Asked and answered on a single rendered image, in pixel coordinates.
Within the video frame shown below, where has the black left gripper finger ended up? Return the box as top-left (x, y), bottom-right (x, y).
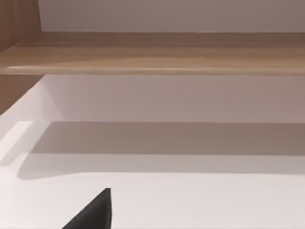
top-left (61, 187), bottom-right (112, 229)

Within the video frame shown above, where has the wooden open shelf unit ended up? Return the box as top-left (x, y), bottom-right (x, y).
top-left (0, 0), bottom-right (305, 115)

